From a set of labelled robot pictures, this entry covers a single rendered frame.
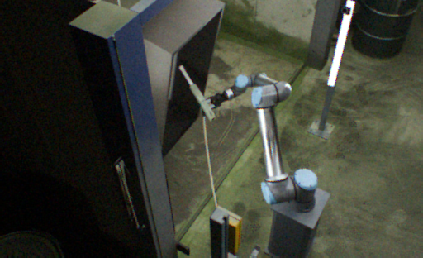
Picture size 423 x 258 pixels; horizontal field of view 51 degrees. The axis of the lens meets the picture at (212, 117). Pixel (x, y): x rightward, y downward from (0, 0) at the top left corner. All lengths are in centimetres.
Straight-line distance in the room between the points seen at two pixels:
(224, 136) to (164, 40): 178
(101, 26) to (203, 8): 130
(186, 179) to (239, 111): 95
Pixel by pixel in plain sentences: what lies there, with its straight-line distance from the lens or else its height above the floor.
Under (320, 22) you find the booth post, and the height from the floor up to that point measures 60.
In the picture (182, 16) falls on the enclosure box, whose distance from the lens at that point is 275.
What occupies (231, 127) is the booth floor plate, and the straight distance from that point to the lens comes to 422.
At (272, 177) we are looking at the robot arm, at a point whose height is 94.
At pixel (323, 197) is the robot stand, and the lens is 311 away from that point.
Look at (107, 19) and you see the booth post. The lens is 165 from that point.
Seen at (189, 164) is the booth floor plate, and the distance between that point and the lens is 396.
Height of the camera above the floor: 318
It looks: 47 degrees down
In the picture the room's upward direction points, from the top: 1 degrees counter-clockwise
